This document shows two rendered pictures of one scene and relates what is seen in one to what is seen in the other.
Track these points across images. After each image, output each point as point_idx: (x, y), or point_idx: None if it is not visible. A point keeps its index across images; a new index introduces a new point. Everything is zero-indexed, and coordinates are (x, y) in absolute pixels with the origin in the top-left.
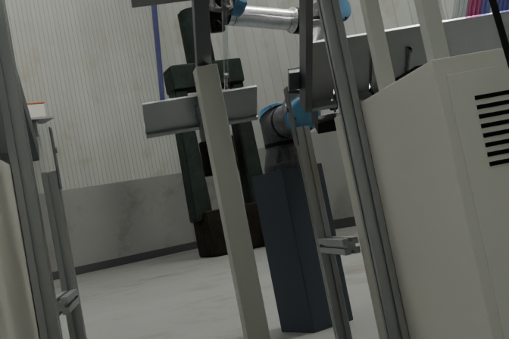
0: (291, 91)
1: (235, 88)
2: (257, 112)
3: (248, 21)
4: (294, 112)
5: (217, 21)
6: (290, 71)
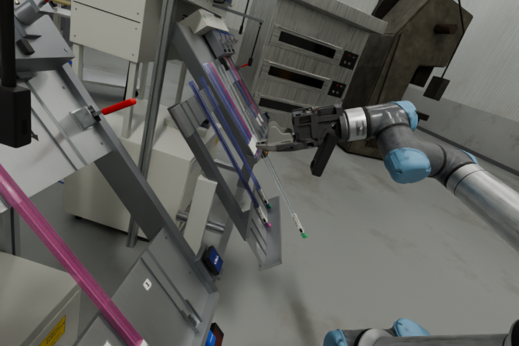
0: (367, 330)
1: (249, 223)
2: (260, 264)
3: (473, 210)
4: (325, 338)
5: (313, 161)
6: (202, 246)
